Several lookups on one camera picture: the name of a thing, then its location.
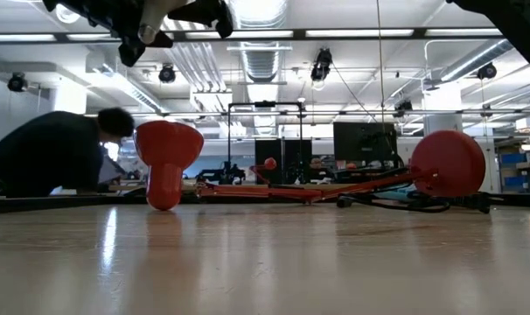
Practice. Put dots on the black tubular stand frame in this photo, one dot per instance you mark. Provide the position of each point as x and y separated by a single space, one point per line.
229 131

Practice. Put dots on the black aluminium rig frame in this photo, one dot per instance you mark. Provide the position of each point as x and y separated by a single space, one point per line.
50 205

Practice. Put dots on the blue and black robot arm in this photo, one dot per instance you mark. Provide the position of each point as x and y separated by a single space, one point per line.
223 172

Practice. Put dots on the long linear ceiling light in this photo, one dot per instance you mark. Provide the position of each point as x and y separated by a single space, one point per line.
357 33

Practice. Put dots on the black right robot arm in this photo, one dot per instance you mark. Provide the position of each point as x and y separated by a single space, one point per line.
523 26

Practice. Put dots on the black monitor pair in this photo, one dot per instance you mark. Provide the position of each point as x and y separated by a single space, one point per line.
291 153

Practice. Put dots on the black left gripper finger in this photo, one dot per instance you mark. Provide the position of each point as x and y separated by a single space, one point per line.
134 50
212 11

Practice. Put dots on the white round column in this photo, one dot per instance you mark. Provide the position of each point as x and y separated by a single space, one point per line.
442 118

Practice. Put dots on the red desk lamp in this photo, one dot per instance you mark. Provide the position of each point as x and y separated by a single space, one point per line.
448 162

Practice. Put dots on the ribbed silver ceiling duct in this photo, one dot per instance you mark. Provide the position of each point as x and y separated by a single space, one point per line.
260 61

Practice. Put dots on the person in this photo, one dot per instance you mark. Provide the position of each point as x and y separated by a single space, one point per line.
317 168
50 153

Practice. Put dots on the thin linear ceiling light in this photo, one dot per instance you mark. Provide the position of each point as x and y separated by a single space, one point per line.
335 113

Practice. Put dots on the blue storage bin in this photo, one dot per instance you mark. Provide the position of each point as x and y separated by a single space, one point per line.
513 158
516 183

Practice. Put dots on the large black monitor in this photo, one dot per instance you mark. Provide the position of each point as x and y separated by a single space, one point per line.
363 140

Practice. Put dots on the black ceiling spotlight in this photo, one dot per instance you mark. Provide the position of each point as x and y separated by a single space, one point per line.
17 83
403 107
322 65
167 74
487 71

